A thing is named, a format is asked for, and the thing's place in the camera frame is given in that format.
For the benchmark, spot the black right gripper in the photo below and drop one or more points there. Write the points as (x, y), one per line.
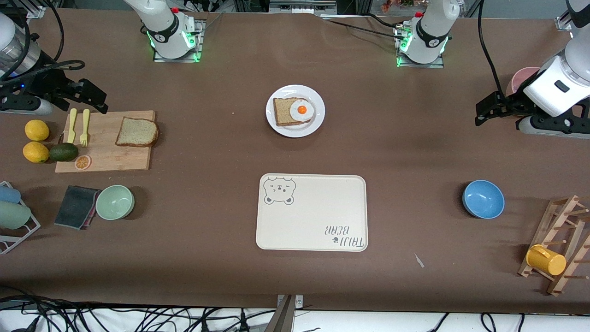
(49, 84)

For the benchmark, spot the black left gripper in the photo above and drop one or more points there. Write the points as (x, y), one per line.
(513, 104)

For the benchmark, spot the brown bread slice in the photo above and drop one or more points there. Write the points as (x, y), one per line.
(138, 132)

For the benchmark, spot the round white plate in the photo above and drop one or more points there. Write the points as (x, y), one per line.
(318, 99)

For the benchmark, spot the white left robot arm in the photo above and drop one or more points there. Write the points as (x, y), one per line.
(433, 27)

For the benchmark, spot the yellow plastic fork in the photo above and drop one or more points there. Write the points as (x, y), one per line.
(85, 122)

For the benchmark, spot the yellow plastic knife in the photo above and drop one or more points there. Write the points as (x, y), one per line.
(72, 124)

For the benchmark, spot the pink bowl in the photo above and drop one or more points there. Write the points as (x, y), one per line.
(521, 76)

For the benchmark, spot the yellow lemon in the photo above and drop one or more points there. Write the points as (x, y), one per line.
(35, 152)
(37, 130)

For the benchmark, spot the dark green avocado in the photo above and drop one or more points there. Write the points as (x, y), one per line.
(63, 152)

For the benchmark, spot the toy orange slice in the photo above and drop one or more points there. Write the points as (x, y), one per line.
(83, 162)

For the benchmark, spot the bamboo cutting board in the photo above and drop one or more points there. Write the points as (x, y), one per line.
(110, 159)

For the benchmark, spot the blue bowl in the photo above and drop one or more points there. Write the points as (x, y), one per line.
(484, 199)

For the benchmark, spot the pale green bowl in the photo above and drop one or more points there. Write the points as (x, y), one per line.
(115, 203)

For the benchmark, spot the dark grey folded cloth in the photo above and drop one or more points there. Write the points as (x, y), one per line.
(73, 206)

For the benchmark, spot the pink folded cloth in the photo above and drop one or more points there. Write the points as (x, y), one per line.
(92, 217)

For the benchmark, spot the light blue cup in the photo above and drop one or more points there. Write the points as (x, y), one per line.
(8, 194)

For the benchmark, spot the pale green cup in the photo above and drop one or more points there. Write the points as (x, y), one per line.
(14, 216)

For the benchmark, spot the wooden cup drying rack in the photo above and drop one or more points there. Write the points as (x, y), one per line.
(569, 240)

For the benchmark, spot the yellow mug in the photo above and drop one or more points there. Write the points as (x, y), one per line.
(548, 261)

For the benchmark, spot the small white tape scrap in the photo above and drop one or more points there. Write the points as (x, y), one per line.
(419, 261)

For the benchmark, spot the toy fried egg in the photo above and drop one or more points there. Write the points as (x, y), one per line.
(302, 109)

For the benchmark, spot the toasted bread slice under egg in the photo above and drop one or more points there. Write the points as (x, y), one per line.
(281, 113)

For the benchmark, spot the cream bear print tray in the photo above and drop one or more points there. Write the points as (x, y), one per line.
(313, 214)

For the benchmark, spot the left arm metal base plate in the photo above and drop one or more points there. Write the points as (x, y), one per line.
(421, 65)

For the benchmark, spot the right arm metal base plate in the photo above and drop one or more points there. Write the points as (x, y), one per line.
(199, 44)

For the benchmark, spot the aluminium frame structure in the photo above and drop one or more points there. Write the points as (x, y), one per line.
(299, 5)

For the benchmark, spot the metal table edge bracket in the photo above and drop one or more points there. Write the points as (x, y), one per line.
(286, 316)

